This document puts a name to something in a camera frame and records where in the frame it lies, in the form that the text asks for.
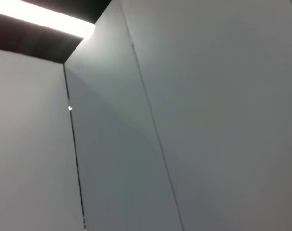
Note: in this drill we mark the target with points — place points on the bright ceiling light strip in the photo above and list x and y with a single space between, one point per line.
40 14

